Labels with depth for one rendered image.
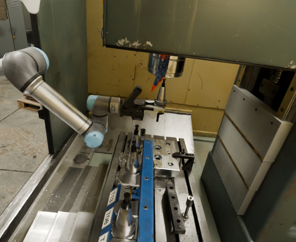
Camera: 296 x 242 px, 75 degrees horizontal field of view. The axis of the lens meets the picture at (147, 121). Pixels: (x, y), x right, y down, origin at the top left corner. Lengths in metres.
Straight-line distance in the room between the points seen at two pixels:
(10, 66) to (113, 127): 1.21
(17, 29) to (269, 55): 5.23
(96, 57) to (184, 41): 1.48
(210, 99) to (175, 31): 1.59
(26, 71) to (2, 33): 4.81
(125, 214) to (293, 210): 0.69
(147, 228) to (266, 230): 0.62
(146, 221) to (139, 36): 0.48
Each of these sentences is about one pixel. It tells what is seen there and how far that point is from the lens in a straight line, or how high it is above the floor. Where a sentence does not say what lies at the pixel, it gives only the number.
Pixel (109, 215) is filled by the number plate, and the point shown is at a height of 0.94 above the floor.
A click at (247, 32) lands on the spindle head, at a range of 0.60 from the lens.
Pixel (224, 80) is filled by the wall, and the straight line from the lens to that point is 2.07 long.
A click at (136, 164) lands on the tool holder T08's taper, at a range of 0.68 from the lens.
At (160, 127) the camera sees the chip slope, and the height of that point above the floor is 0.77.
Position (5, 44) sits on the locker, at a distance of 5.67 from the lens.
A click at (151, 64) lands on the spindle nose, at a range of 0.84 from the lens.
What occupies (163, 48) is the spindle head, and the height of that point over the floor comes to 1.62.
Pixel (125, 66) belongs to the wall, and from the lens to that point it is 1.93.
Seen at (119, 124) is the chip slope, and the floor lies 0.76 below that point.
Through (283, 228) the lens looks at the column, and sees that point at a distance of 1.07.
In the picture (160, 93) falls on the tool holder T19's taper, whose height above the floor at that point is 1.39.
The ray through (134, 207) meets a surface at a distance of 0.60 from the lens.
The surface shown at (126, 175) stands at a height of 1.22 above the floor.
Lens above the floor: 1.68
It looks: 27 degrees down
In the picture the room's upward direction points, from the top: 8 degrees clockwise
